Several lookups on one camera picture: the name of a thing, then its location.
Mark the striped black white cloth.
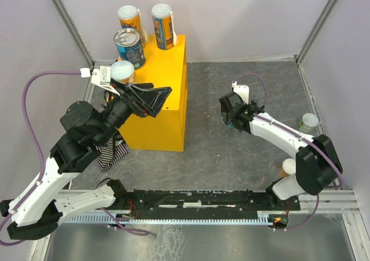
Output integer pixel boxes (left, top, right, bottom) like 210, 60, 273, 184
96, 133, 128, 172

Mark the green label can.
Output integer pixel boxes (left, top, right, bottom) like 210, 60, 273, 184
110, 60, 137, 84

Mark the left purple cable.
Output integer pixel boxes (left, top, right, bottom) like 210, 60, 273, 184
0, 69, 83, 246

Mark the teal blue pull-tab can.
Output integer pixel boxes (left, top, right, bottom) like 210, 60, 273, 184
113, 28, 146, 70

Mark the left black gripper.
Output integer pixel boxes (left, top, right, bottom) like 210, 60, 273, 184
95, 78, 173, 146

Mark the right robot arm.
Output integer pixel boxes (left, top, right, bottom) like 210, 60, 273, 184
219, 91, 343, 209

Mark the purple cable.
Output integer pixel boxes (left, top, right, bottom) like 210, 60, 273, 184
234, 72, 345, 230
0, 69, 83, 246

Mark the blue orange can with spoon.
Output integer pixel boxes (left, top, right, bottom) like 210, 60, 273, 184
151, 3, 178, 50

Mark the yellow shelf cabinet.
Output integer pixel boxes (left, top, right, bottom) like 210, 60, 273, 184
119, 35, 188, 152

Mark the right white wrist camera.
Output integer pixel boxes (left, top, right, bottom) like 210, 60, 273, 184
232, 81, 250, 104

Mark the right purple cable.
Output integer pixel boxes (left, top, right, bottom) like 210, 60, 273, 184
234, 72, 345, 230

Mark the orange can white lid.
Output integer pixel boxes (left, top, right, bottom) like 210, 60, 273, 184
278, 159, 296, 177

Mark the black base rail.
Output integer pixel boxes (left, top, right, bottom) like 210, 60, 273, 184
104, 189, 301, 219

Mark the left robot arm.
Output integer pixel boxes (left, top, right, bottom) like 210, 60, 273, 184
1, 83, 172, 245

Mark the light blue cable duct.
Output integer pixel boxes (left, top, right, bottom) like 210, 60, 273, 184
65, 211, 288, 226

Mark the clear lid can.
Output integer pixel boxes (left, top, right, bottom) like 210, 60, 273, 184
298, 113, 319, 133

